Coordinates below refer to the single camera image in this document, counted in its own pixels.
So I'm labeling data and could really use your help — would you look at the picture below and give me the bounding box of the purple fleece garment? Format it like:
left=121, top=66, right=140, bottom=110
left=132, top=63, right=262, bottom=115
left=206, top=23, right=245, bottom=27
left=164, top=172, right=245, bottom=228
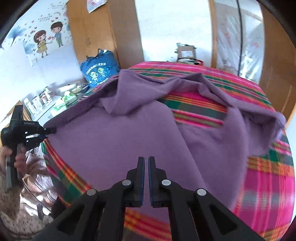
left=45, top=69, right=286, bottom=209

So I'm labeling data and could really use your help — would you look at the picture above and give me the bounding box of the floral sleeved left forearm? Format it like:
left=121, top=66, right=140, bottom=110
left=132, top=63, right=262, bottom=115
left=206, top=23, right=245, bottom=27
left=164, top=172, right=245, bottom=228
left=1, top=174, right=53, bottom=240

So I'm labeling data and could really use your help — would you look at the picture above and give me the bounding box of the person's left hand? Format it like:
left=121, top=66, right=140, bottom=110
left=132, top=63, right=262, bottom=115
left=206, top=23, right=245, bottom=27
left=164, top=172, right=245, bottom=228
left=1, top=146, right=26, bottom=177

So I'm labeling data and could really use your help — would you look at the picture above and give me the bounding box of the green tissue pack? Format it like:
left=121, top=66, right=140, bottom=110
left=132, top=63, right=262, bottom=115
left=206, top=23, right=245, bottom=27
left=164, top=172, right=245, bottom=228
left=62, top=91, right=77, bottom=105

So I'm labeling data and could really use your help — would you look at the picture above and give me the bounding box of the blue printed tote bag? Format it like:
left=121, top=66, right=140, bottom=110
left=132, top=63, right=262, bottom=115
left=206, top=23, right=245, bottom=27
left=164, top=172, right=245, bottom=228
left=80, top=50, right=120, bottom=88

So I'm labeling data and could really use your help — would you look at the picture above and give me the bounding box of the wooden wardrobe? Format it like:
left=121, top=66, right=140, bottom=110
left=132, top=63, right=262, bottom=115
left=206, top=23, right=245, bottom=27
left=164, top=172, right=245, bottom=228
left=67, top=0, right=144, bottom=69

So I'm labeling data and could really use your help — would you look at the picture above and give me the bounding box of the wooden room door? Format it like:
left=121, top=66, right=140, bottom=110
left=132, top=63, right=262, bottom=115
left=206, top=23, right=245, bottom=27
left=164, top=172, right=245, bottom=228
left=259, top=5, right=295, bottom=126

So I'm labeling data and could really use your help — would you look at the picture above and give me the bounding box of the brown cardboard box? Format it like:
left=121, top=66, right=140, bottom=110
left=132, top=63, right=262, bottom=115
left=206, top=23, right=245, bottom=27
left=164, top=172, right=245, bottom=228
left=177, top=45, right=197, bottom=61

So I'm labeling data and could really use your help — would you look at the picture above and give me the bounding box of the transparent printed door curtain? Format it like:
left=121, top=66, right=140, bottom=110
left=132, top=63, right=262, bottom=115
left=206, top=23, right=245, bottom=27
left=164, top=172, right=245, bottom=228
left=214, top=0, right=265, bottom=83

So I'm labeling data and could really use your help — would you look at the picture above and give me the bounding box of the cartoon couple wall sticker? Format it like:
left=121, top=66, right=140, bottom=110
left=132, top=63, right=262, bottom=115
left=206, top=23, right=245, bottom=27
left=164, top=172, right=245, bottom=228
left=33, top=21, right=64, bottom=58

